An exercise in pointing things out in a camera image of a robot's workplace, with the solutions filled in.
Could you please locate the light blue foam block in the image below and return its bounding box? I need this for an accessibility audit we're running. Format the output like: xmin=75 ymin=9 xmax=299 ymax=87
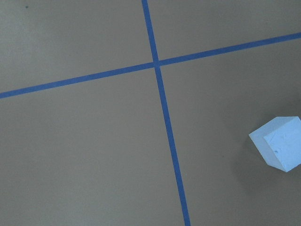
xmin=249 ymin=116 xmax=301 ymax=172

